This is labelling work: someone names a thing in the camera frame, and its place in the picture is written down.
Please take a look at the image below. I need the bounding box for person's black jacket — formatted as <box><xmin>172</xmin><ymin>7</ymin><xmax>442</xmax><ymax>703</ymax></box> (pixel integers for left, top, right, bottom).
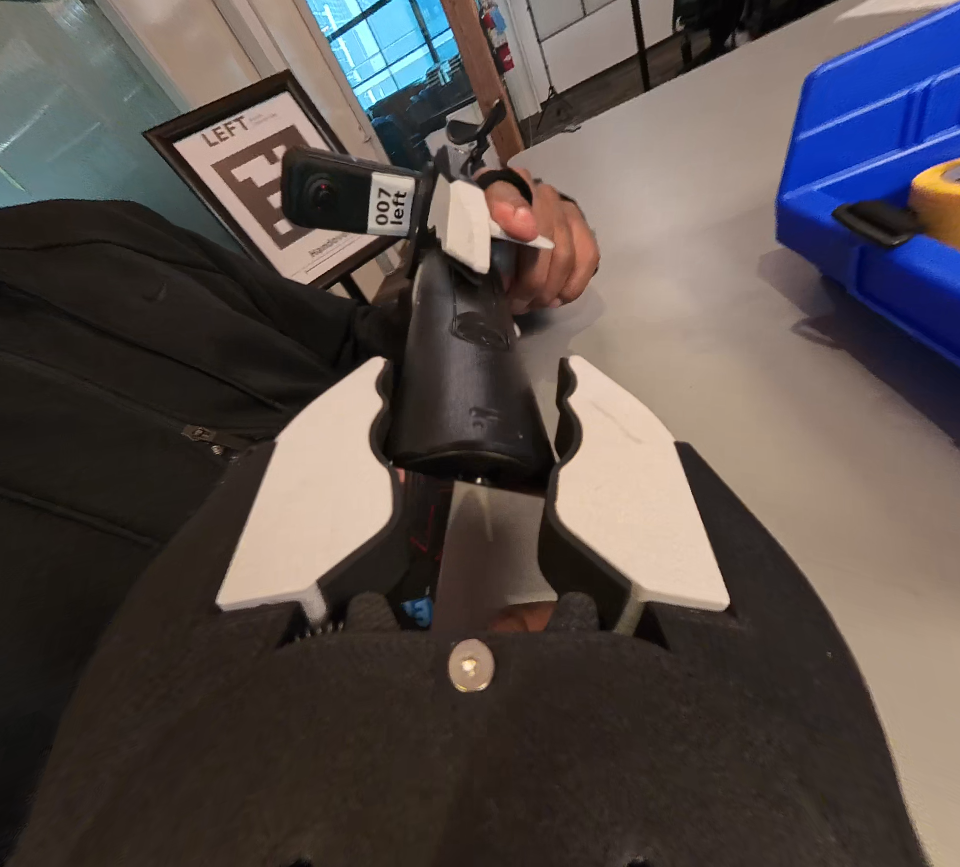
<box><xmin>0</xmin><ymin>198</ymin><xmax>412</xmax><ymax>867</ymax></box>

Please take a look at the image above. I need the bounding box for black strap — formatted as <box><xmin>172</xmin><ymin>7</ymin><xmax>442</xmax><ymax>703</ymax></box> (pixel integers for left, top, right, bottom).
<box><xmin>831</xmin><ymin>201</ymin><xmax>922</xmax><ymax>250</ymax></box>

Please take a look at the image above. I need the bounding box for blue plastic bin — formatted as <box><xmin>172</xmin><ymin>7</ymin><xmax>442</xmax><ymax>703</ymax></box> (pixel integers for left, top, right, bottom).
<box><xmin>774</xmin><ymin>0</ymin><xmax>960</xmax><ymax>384</ymax></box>

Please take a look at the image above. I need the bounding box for yellow masking tape roll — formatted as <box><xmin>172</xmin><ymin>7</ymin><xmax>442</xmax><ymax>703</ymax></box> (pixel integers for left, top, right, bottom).
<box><xmin>909</xmin><ymin>159</ymin><xmax>960</xmax><ymax>250</ymax></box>

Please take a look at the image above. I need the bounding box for red fire extinguisher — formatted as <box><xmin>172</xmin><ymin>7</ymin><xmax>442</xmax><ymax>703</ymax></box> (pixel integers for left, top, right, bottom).
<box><xmin>478</xmin><ymin>0</ymin><xmax>520</xmax><ymax>78</ymax></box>

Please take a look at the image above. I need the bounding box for black remote control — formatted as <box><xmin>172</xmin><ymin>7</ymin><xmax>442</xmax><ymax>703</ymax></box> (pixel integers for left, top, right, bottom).
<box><xmin>384</xmin><ymin>243</ymin><xmax>559</xmax><ymax>487</ymax></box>

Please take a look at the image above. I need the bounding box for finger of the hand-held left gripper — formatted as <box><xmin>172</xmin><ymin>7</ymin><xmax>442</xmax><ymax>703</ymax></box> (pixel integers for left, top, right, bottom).
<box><xmin>432</xmin><ymin>177</ymin><xmax>499</xmax><ymax>277</ymax></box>
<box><xmin>487</xmin><ymin>218</ymin><xmax>558</xmax><ymax>253</ymax></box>

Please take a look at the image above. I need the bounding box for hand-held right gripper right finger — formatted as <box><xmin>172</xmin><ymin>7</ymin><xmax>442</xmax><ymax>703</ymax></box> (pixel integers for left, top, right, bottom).
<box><xmin>541</xmin><ymin>355</ymin><xmax>732</xmax><ymax>633</ymax></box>

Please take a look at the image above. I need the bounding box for person's left hand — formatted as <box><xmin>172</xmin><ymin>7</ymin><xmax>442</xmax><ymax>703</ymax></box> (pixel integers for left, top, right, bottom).
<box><xmin>486</xmin><ymin>183</ymin><xmax>603</xmax><ymax>316</ymax></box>

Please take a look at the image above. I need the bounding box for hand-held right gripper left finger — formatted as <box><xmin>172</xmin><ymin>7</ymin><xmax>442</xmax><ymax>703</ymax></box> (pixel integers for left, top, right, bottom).
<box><xmin>216</xmin><ymin>357</ymin><xmax>411</xmax><ymax>619</ymax></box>

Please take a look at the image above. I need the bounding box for wooden support post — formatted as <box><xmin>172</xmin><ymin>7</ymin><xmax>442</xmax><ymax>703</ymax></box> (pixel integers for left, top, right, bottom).
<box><xmin>405</xmin><ymin>0</ymin><xmax>525</xmax><ymax>163</ymax></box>

